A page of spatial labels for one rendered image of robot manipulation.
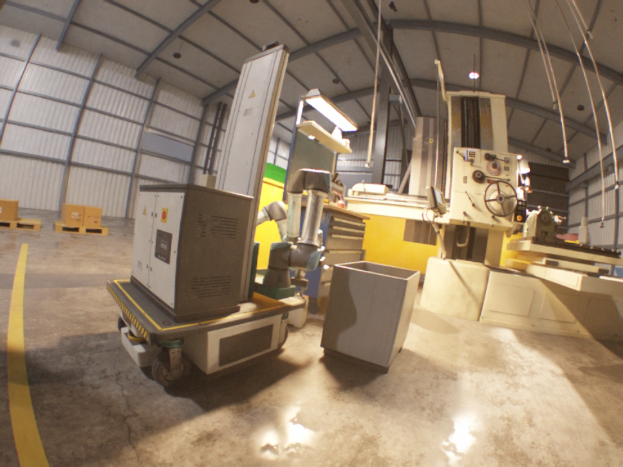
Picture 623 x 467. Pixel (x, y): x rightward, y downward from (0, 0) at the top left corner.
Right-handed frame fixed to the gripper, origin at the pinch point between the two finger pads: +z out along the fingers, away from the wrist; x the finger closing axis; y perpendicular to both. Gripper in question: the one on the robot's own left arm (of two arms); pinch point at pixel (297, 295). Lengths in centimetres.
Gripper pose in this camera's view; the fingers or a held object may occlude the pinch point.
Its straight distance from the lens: 203.3
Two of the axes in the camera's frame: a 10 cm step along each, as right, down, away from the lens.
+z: -1.4, 9.9, 0.2
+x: -9.7, -1.5, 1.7
